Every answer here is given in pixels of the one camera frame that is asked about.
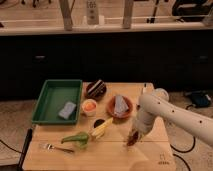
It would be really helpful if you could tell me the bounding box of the wooden board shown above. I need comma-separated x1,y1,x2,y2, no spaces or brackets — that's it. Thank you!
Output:
23,83,176,171

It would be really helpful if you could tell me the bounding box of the orange brown plate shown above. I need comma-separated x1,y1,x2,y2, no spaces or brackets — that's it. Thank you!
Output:
106,95,133,119

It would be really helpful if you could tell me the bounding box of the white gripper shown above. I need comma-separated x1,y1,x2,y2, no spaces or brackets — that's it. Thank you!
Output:
130,108,156,141

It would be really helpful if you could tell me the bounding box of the green pepper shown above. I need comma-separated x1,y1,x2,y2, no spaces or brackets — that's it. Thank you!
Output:
61,132,89,148

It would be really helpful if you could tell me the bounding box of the white cup with orange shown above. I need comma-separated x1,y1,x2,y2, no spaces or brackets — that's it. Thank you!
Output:
82,99,97,116

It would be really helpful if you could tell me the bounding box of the green plastic tray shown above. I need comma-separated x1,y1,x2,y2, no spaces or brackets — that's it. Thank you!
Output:
32,79,82,125

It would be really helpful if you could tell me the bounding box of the chocolate cake slice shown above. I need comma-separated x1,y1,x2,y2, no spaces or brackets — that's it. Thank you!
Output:
87,80,105,97

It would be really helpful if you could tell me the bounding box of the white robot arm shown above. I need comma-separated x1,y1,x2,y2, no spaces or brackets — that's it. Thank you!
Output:
129,88,213,148

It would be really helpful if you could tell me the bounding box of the yellow corn cob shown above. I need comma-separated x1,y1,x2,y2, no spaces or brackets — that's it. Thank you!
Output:
91,118,113,139

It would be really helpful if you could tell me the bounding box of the dark blue object on floor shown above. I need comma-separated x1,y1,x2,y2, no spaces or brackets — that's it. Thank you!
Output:
190,92,211,108

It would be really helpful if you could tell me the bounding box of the silver fork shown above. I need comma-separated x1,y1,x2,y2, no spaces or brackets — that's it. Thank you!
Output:
43,143,75,153

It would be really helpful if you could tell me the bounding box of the dark red grape bunch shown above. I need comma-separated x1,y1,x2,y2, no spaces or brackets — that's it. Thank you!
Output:
127,132,139,146

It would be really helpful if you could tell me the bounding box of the grey blue sponge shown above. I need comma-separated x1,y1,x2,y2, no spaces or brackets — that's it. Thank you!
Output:
58,102,76,119

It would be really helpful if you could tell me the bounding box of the small black bowl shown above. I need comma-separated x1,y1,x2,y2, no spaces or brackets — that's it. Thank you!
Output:
93,119,105,128

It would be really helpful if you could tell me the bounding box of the black cable on floor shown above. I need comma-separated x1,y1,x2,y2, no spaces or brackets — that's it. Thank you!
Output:
169,134,197,171

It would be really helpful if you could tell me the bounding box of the spoon with white handle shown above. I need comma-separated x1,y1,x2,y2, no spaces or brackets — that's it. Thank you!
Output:
142,83,147,94

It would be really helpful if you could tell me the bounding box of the grey cloth wedge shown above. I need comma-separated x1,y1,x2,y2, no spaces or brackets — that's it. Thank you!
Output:
114,95,129,116

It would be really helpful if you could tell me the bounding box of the white remote control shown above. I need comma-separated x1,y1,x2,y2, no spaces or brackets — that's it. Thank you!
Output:
86,0,99,25

